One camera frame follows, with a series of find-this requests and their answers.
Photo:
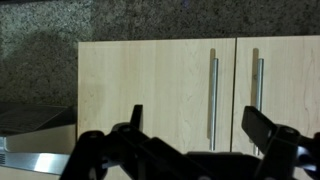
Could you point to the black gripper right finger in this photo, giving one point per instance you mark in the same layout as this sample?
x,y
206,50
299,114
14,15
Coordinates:
x,y
283,150

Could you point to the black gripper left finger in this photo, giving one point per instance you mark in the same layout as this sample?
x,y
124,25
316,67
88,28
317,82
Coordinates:
x,y
106,156

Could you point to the overhead cabinet door light wood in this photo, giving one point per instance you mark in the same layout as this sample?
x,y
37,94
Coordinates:
x,y
293,76

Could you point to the steel range hood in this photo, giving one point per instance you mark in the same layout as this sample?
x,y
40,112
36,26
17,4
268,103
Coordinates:
x,y
30,116

